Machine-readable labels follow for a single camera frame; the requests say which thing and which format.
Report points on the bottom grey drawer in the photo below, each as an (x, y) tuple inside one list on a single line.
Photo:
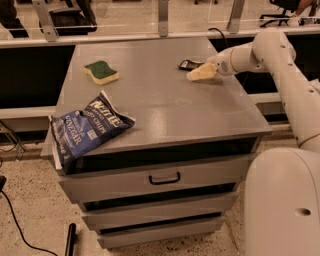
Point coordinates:
[(161, 232)]

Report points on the black chair leg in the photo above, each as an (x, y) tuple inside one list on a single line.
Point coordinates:
[(71, 237)]

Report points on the dark rxbar chocolate wrapper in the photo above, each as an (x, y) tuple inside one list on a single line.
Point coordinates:
[(189, 65)]

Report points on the metal railing bracket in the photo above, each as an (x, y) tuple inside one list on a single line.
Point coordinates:
[(163, 18), (45, 20), (233, 25)]

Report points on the grey drawer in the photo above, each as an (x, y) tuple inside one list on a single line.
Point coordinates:
[(157, 213), (161, 232)]

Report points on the right metal railing bracket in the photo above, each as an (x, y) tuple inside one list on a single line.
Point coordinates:
[(233, 25)]

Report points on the far right office chair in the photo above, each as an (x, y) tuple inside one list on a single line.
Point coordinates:
[(286, 7)]

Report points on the middle metal railing bracket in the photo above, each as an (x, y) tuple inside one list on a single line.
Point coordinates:
[(163, 18)]

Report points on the top drawer with black handle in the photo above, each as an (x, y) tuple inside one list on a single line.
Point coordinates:
[(146, 180)]

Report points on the green yellow sponge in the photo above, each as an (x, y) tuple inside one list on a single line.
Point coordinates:
[(101, 73)]

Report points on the middle grey drawer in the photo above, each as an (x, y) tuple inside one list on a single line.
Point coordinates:
[(157, 213)]

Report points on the left metal railing bracket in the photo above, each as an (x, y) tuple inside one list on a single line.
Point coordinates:
[(45, 20)]

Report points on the grey drawer cabinet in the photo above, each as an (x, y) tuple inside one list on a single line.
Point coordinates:
[(176, 120)]

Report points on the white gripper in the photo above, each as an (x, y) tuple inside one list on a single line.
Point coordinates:
[(221, 64)]

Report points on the blue kettle chips bag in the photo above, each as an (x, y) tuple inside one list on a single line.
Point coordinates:
[(81, 131)]

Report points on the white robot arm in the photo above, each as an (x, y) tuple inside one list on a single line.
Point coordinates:
[(282, 187)]

